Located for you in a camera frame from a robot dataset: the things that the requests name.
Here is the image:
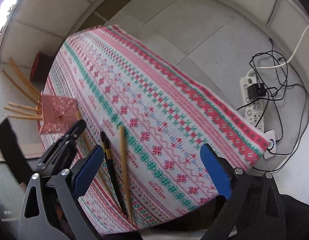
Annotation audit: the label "black chopstick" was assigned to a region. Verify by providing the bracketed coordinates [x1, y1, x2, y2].
[100, 132, 128, 218]

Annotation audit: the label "pink perforated utensil holder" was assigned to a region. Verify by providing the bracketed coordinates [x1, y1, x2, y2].
[38, 94, 78, 135]

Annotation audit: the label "wooden chopstick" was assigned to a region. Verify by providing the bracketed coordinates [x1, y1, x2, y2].
[8, 102, 41, 112]
[4, 106, 42, 117]
[9, 57, 41, 100]
[4, 114, 43, 120]
[2, 70, 38, 105]
[119, 126, 134, 226]

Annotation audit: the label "white kitchen cabinets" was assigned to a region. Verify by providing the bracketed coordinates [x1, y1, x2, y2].
[0, 0, 309, 76]

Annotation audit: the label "white power strip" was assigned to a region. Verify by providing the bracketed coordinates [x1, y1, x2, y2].
[240, 76, 276, 160]

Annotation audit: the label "black power adapter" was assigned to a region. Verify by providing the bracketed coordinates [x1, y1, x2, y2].
[247, 83, 266, 99]

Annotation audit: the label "red rimmed trash bin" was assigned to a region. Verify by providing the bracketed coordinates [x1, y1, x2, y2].
[30, 52, 54, 83]

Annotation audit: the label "patterned tablecloth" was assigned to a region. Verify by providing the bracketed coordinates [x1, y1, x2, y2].
[44, 25, 269, 235]

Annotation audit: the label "white power cable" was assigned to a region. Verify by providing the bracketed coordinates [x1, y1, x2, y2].
[245, 22, 309, 79]

